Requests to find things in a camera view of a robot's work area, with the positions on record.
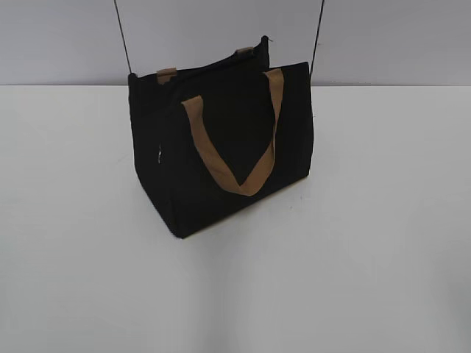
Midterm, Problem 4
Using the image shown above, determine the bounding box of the black bag with brown handles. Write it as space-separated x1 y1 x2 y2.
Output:
128 37 314 238

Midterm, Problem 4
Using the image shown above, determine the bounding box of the right thin black cable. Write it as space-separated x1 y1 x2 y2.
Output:
310 0 326 76

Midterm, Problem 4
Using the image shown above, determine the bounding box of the thin black cable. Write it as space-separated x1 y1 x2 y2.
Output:
310 0 326 76
113 0 134 76

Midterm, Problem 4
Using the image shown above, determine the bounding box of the left thin black cable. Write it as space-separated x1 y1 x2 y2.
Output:
113 0 134 76

